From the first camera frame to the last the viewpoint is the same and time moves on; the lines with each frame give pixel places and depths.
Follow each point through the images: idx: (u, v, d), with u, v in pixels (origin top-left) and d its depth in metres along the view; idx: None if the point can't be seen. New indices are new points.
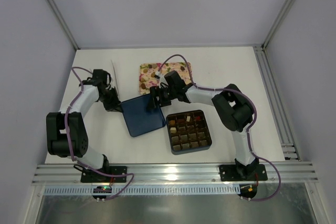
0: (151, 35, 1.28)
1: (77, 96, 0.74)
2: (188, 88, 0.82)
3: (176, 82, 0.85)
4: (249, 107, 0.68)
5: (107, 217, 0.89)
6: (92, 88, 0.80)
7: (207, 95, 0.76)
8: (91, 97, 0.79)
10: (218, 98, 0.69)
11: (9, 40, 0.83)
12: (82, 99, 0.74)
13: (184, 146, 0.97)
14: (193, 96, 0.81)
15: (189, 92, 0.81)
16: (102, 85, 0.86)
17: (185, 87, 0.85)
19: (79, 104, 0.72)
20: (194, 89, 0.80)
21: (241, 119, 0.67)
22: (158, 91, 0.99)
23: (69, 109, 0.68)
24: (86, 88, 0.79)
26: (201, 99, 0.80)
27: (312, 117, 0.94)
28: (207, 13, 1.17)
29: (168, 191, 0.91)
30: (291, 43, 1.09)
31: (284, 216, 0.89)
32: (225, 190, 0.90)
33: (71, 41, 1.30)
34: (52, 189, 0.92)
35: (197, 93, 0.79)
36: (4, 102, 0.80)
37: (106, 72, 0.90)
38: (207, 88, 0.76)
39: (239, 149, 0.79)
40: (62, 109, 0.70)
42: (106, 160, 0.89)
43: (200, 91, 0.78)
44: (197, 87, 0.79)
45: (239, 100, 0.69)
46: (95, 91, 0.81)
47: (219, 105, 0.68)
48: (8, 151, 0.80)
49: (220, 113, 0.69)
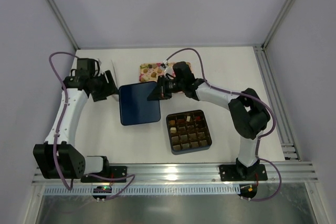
0: (152, 35, 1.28)
1: (62, 114, 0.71)
2: (200, 85, 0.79)
3: (185, 75, 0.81)
4: (266, 115, 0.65)
5: (107, 217, 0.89)
6: (79, 92, 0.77)
7: (222, 98, 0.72)
8: (78, 109, 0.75)
10: (233, 102, 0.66)
11: (9, 40, 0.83)
12: (68, 118, 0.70)
13: (184, 146, 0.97)
14: (203, 94, 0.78)
15: (200, 89, 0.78)
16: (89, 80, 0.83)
17: (193, 83, 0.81)
19: (66, 126, 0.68)
20: (206, 87, 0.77)
21: (257, 127, 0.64)
22: (163, 81, 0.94)
23: (56, 138, 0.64)
24: (71, 96, 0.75)
26: (210, 98, 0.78)
27: (312, 117, 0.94)
28: (207, 13, 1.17)
29: (168, 191, 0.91)
30: (291, 43, 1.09)
31: (284, 216, 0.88)
32: (225, 190, 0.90)
33: (71, 40, 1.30)
34: (52, 189, 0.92)
35: (209, 92, 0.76)
36: (5, 102, 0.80)
37: (90, 61, 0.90)
38: (223, 91, 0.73)
39: (244, 151, 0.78)
40: (48, 137, 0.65)
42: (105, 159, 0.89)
43: (213, 92, 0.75)
44: (210, 86, 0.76)
45: (256, 106, 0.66)
46: (82, 94, 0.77)
47: (233, 110, 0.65)
48: (8, 151, 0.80)
49: (234, 119, 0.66)
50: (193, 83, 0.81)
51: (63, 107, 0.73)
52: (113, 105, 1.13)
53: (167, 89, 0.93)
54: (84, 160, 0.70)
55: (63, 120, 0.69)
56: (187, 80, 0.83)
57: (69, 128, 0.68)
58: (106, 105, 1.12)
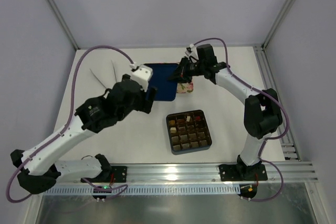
0: (153, 35, 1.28)
1: (49, 140, 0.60)
2: (221, 71, 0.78)
3: (207, 57, 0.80)
4: (278, 118, 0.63)
5: (107, 217, 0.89)
6: (79, 131, 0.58)
7: (241, 91, 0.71)
8: (70, 144, 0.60)
10: (252, 99, 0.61)
11: (9, 40, 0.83)
12: (50, 148, 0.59)
13: (184, 146, 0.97)
14: (223, 80, 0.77)
15: (220, 74, 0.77)
16: (103, 118, 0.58)
17: (216, 65, 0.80)
19: (42, 155, 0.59)
20: (227, 74, 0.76)
21: (266, 128, 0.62)
22: (186, 62, 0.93)
23: (25, 161, 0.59)
24: (70, 128, 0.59)
26: (228, 86, 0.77)
27: (312, 117, 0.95)
28: (207, 14, 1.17)
29: (168, 191, 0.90)
30: (291, 43, 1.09)
31: (284, 216, 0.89)
32: (225, 190, 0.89)
33: (71, 41, 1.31)
34: (51, 189, 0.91)
35: (230, 80, 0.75)
36: (5, 102, 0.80)
37: (124, 92, 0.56)
38: (244, 84, 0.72)
39: (247, 151, 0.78)
40: (29, 150, 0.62)
42: (107, 164, 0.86)
43: (235, 82, 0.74)
44: (232, 74, 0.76)
45: (272, 108, 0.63)
46: (83, 133, 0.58)
47: (250, 107, 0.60)
48: (8, 152, 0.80)
49: (247, 115, 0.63)
50: (215, 66, 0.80)
51: (56, 135, 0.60)
52: None
53: (187, 72, 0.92)
54: (55, 181, 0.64)
55: (48, 146, 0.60)
56: (208, 62, 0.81)
57: (44, 159, 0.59)
58: None
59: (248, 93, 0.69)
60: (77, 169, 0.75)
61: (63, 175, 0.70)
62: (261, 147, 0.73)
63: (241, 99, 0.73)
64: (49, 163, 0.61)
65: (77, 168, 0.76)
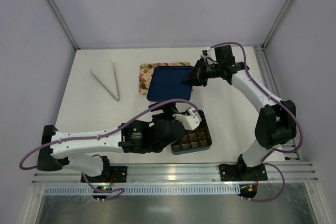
0: (152, 35, 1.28)
1: (85, 136, 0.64)
2: (239, 73, 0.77)
3: (224, 55, 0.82)
4: (292, 131, 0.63)
5: (107, 217, 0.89)
6: (115, 146, 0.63)
7: (258, 97, 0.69)
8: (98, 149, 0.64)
10: (269, 109, 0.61)
11: (9, 40, 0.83)
12: (81, 142, 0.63)
13: (184, 146, 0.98)
14: (239, 82, 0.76)
15: (237, 76, 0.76)
16: (137, 145, 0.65)
17: (233, 65, 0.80)
19: (71, 145, 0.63)
20: (244, 77, 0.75)
21: (277, 140, 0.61)
22: (202, 64, 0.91)
23: (55, 142, 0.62)
24: (108, 138, 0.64)
26: (243, 88, 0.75)
27: (312, 116, 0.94)
28: (207, 14, 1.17)
29: (168, 191, 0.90)
30: (291, 43, 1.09)
31: (284, 216, 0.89)
32: (225, 190, 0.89)
33: (71, 41, 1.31)
34: (52, 189, 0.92)
35: (246, 83, 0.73)
36: (5, 102, 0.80)
37: (169, 131, 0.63)
38: (262, 91, 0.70)
39: (250, 155, 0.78)
40: (62, 133, 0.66)
42: (106, 170, 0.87)
43: (252, 86, 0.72)
44: (250, 78, 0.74)
45: (287, 121, 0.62)
46: (115, 148, 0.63)
47: (265, 117, 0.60)
48: (8, 151, 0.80)
49: (259, 124, 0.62)
50: (233, 66, 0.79)
51: (93, 135, 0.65)
52: (114, 105, 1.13)
53: (203, 74, 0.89)
54: (60, 168, 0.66)
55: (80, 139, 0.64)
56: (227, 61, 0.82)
57: (70, 149, 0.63)
58: (106, 106, 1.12)
59: (265, 101, 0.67)
60: (83, 163, 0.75)
61: (71, 165, 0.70)
62: (265, 155, 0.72)
63: (255, 106, 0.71)
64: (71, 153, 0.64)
65: (83, 163, 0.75)
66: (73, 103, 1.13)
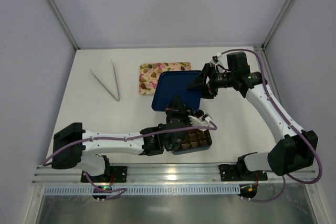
0: (153, 35, 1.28)
1: (114, 136, 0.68)
2: (256, 87, 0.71)
3: (238, 65, 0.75)
4: (308, 162, 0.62)
5: (107, 217, 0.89)
6: (139, 148, 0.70)
7: (276, 123, 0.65)
8: (122, 150, 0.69)
10: (288, 141, 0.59)
11: (9, 40, 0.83)
12: (111, 143, 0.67)
13: (184, 146, 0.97)
14: (255, 99, 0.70)
15: (253, 93, 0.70)
16: (155, 149, 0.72)
17: (250, 77, 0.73)
19: (102, 144, 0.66)
20: (263, 96, 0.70)
21: (292, 170, 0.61)
22: (211, 72, 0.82)
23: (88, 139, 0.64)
24: (134, 140, 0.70)
26: (259, 107, 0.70)
27: (312, 116, 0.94)
28: (208, 14, 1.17)
29: (168, 191, 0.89)
30: (291, 42, 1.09)
31: (283, 216, 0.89)
32: (225, 190, 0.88)
33: (71, 40, 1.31)
34: (52, 189, 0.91)
35: (264, 104, 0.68)
36: (5, 102, 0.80)
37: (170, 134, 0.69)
38: (282, 116, 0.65)
39: (257, 161, 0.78)
40: (90, 131, 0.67)
42: (107, 169, 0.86)
43: (271, 108, 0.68)
44: (269, 97, 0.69)
45: (306, 153, 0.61)
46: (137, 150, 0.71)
47: (284, 149, 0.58)
48: (8, 152, 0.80)
49: (276, 152, 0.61)
50: (250, 76, 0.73)
51: (121, 136, 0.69)
52: (114, 105, 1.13)
53: (214, 83, 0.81)
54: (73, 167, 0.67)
55: (109, 140, 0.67)
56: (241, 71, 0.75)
57: (101, 148, 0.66)
58: (106, 106, 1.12)
59: (284, 129, 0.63)
60: (92, 162, 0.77)
61: (81, 163, 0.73)
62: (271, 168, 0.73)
63: (271, 128, 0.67)
64: (96, 151, 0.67)
65: (92, 163, 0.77)
66: (73, 103, 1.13)
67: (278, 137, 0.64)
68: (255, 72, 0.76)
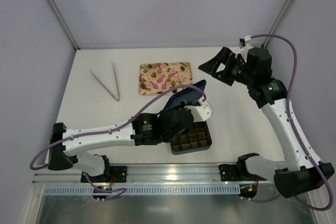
0: (153, 35, 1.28)
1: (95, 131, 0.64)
2: (276, 103, 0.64)
3: (262, 69, 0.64)
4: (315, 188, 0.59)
5: (107, 217, 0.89)
6: (127, 138, 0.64)
7: (293, 150, 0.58)
8: (111, 144, 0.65)
10: (303, 173, 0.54)
11: (10, 39, 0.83)
12: (93, 138, 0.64)
13: (184, 146, 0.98)
14: (274, 117, 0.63)
15: (272, 109, 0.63)
16: (148, 138, 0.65)
17: (271, 88, 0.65)
19: (83, 141, 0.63)
20: (283, 115, 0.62)
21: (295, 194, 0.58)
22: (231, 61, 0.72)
23: (66, 139, 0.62)
24: (121, 129, 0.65)
26: (275, 126, 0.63)
27: (313, 115, 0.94)
28: (208, 13, 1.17)
29: (168, 191, 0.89)
30: (291, 42, 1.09)
31: (283, 216, 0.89)
32: (225, 190, 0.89)
33: (71, 41, 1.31)
34: (52, 189, 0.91)
35: (283, 125, 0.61)
36: (5, 101, 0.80)
37: (178, 123, 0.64)
38: (301, 145, 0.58)
39: (258, 167, 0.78)
40: (72, 130, 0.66)
42: (106, 169, 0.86)
43: (289, 131, 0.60)
44: (289, 118, 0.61)
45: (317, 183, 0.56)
46: (128, 140, 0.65)
47: (296, 183, 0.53)
48: (8, 152, 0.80)
49: (285, 179, 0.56)
50: (270, 87, 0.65)
51: (104, 129, 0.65)
52: (114, 105, 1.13)
53: (229, 73, 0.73)
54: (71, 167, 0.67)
55: (92, 136, 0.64)
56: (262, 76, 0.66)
57: (83, 145, 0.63)
58: (106, 105, 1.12)
59: (301, 160, 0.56)
60: (90, 161, 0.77)
61: (79, 163, 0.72)
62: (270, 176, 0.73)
63: (285, 151, 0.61)
64: (83, 149, 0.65)
65: (90, 162, 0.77)
66: (73, 103, 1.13)
67: (292, 164, 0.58)
68: (274, 80, 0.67)
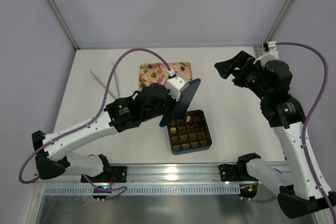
0: (153, 35, 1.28)
1: (73, 129, 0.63)
2: (291, 126, 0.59)
3: (277, 88, 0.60)
4: None
5: (107, 217, 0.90)
6: (107, 127, 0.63)
7: (303, 179, 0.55)
8: (92, 137, 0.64)
10: (312, 204, 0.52)
11: (10, 39, 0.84)
12: (73, 137, 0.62)
13: (184, 146, 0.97)
14: (286, 141, 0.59)
15: (286, 134, 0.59)
16: (127, 119, 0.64)
17: (287, 108, 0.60)
19: (64, 141, 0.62)
20: (297, 140, 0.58)
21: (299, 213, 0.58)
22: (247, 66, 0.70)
23: (48, 145, 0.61)
24: (97, 120, 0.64)
26: (288, 150, 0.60)
27: (313, 116, 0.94)
28: (208, 14, 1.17)
29: (168, 191, 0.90)
30: (292, 42, 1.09)
31: (284, 217, 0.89)
32: (226, 190, 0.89)
33: (71, 41, 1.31)
34: (52, 189, 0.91)
35: (295, 151, 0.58)
36: (6, 100, 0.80)
37: (151, 99, 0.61)
38: (313, 173, 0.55)
39: (259, 174, 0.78)
40: (51, 134, 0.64)
42: (107, 166, 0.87)
43: (302, 158, 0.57)
44: (304, 145, 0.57)
45: None
46: (109, 129, 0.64)
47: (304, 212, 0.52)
48: (8, 152, 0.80)
49: (293, 204, 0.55)
50: (286, 108, 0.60)
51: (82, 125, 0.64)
52: None
53: (243, 77, 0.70)
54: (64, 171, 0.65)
55: (71, 135, 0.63)
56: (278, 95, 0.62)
57: (65, 146, 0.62)
58: None
59: (311, 190, 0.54)
60: (84, 163, 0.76)
61: (72, 167, 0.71)
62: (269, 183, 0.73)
63: (295, 177, 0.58)
64: (66, 150, 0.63)
65: (85, 164, 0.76)
66: (73, 103, 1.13)
67: (300, 191, 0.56)
68: (292, 98, 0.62)
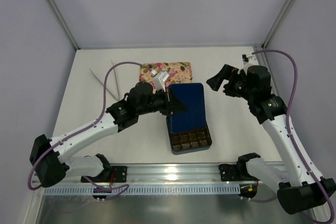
0: (153, 35, 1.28)
1: (81, 129, 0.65)
2: (276, 119, 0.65)
3: (261, 86, 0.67)
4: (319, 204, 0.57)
5: (107, 217, 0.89)
6: (112, 125, 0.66)
7: (294, 166, 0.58)
8: (99, 136, 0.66)
10: (304, 189, 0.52)
11: (10, 39, 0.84)
12: (82, 136, 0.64)
13: (184, 146, 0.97)
14: (274, 135, 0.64)
15: (273, 126, 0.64)
16: (127, 117, 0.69)
17: (270, 104, 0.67)
19: (74, 141, 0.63)
20: (283, 131, 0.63)
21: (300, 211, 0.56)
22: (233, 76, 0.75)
23: (56, 145, 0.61)
24: (102, 120, 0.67)
26: (277, 142, 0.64)
27: (313, 115, 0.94)
28: (208, 14, 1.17)
29: (168, 191, 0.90)
30: (291, 42, 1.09)
31: (283, 216, 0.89)
32: (225, 190, 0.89)
33: (71, 41, 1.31)
34: (52, 189, 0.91)
35: (283, 141, 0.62)
36: (5, 100, 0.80)
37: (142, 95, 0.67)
38: (302, 160, 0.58)
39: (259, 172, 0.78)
40: (58, 136, 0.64)
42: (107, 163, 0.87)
43: (290, 146, 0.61)
44: (289, 134, 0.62)
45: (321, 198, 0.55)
46: (114, 127, 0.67)
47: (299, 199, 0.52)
48: (8, 152, 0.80)
49: (289, 195, 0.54)
50: (270, 104, 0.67)
51: (87, 125, 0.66)
52: None
53: (232, 86, 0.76)
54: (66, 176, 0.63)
55: (80, 135, 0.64)
56: (261, 93, 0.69)
57: (75, 145, 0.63)
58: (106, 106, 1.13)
59: (303, 176, 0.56)
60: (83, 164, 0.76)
61: (71, 170, 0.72)
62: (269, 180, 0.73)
63: (286, 167, 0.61)
64: (75, 150, 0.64)
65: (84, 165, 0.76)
66: (73, 103, 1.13)
67: (294, 180, 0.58)
68: (274, 96, 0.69)
